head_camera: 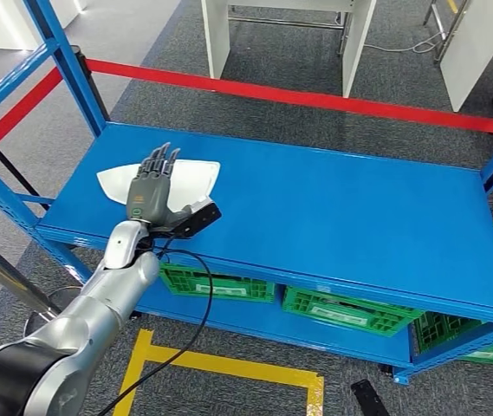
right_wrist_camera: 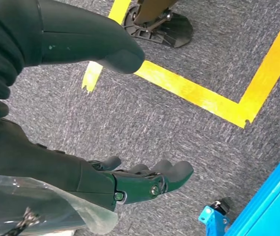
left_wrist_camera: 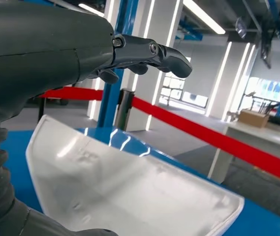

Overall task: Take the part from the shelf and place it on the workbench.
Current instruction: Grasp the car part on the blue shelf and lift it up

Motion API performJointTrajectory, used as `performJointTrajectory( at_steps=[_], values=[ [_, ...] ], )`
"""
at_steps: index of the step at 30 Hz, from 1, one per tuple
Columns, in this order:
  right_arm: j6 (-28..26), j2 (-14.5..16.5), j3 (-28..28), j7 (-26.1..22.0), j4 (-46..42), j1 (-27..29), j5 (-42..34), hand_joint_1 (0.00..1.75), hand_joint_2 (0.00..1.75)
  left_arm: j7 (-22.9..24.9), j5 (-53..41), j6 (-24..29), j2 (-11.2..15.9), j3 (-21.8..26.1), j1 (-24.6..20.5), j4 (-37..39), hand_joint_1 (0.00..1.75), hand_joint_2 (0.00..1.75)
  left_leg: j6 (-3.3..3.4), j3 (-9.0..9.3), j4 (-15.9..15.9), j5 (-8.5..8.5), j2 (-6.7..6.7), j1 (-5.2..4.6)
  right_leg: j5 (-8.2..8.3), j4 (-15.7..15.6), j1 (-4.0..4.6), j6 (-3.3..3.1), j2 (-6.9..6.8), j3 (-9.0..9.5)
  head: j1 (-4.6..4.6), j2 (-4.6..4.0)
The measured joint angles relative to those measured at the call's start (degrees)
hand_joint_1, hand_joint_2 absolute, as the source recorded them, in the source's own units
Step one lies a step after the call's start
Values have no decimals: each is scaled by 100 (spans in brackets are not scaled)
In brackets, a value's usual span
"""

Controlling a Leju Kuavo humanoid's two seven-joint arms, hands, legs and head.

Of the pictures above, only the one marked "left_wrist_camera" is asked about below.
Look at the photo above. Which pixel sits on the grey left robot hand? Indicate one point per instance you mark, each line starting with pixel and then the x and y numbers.
pixel 43 49

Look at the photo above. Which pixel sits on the short red barrier belt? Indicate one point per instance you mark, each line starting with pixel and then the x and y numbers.
pixel 76 93

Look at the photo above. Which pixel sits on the thin black rod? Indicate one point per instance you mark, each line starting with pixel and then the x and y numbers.
pixel 41 110

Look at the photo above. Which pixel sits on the ceiling light strip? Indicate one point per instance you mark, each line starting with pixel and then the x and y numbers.
pixel 203 17
pixel 91 10

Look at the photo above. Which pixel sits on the long red barrier belt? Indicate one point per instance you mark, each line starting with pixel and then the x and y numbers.
pixel 215 140

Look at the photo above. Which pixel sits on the cardboard box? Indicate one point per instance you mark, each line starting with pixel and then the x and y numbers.
pixel 252 118

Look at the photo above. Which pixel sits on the black hanging device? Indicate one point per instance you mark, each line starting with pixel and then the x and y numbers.
pixel 266 49

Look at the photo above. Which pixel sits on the white table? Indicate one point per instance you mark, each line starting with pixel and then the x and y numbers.
pixel 265 136

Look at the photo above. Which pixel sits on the dark stanchion post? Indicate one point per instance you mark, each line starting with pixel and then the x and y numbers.
pixel 125 110

